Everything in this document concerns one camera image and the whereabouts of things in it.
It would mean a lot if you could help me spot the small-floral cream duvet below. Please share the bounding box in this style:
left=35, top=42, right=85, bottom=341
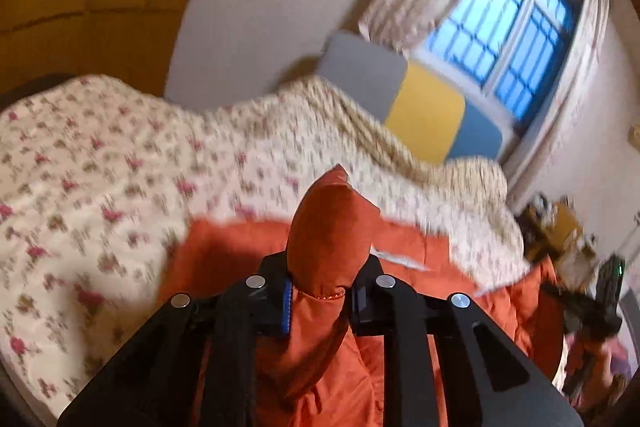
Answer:
left=277, top=76, right=510, bottom=192

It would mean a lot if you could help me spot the wooden chair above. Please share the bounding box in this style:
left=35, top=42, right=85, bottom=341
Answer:
left=542, top=202, right=587, bottom=269

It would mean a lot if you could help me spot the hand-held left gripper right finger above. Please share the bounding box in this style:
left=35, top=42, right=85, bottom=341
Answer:
left=349, top=257, right=586, bottom=427

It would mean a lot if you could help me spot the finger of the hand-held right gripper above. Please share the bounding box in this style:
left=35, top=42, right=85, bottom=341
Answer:
left=542, top=282, right=599, bottom=334

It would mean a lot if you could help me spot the rose-print quilted bedspread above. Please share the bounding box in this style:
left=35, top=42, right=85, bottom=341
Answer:
left=0, top=74, right=532, bottom=414

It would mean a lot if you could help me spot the orange quilted jacket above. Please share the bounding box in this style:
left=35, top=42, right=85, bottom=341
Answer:
left=157, top=164, right=573, bottom=427

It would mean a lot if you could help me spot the long patterned curtain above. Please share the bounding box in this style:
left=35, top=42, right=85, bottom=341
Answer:
left=501, top=0, right=612, bottom=168

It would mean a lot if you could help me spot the barred window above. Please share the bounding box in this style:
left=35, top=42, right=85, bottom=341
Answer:
left=422, top=0, right=579, bottom=124

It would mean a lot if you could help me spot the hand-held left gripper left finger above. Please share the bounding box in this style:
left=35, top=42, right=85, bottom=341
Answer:
left=57, top=253, right=294, bottom=427

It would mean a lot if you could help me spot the grey yellow blue headboard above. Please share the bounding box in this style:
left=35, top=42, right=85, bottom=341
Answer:
left=316, top=32, right=504, bottom=166

